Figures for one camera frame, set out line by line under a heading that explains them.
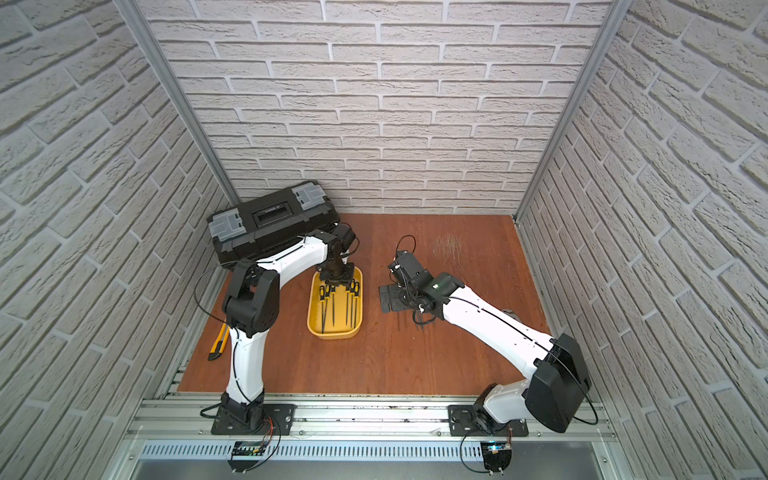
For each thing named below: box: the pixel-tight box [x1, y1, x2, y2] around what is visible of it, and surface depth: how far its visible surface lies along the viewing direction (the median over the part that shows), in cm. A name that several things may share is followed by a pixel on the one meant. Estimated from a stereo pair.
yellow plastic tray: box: [307, 266, 364, 340], surface depth 94 cm
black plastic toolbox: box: [207, 180, 340, 264], surface depth 97 cm
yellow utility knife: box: [208, 323, 231, 361], surface depth 87 cm
